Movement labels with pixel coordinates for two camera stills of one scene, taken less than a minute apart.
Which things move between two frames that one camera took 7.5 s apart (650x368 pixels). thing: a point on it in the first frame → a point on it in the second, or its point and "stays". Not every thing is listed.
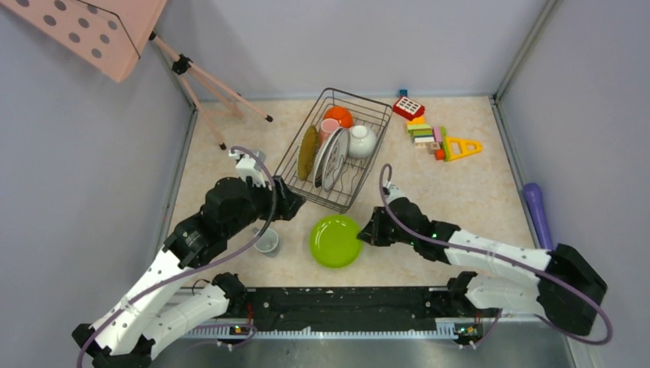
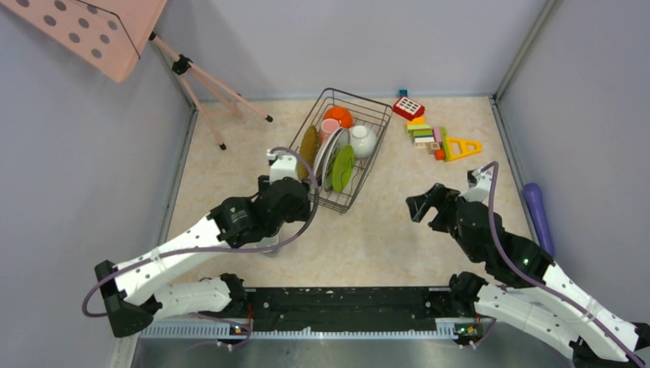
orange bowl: [344, 117] stays
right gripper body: [389, 234] → [474, 195]
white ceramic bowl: [362, 142] stays
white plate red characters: [335, 158] stays
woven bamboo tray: [307, 152] stays
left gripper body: [262, 195] → [264, 182]
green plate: [333, 241] → [343, 169]
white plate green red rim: [318, 165] stays
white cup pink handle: [328, 126] stays
